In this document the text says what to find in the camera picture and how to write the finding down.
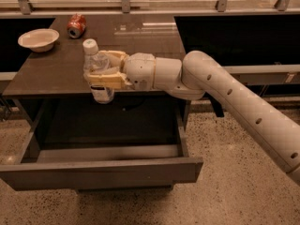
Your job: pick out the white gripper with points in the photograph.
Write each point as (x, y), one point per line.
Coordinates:
(140, 68)

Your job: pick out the clear plastic water bottle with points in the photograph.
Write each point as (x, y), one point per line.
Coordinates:
(94, 63)

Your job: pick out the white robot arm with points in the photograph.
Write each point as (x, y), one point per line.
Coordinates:
(198, 74)

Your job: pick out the grey cabinet with glossy top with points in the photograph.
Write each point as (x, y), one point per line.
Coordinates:
(58, 75)

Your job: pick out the open grey top drawer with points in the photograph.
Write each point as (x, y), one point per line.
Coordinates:
(125, 157)

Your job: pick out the crushed red soda can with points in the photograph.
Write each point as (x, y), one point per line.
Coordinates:
(76, 26)

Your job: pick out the white paper bowl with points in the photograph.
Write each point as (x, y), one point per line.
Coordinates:
(39, 40)

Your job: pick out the black bench leg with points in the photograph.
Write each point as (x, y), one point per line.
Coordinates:
(216, 107)

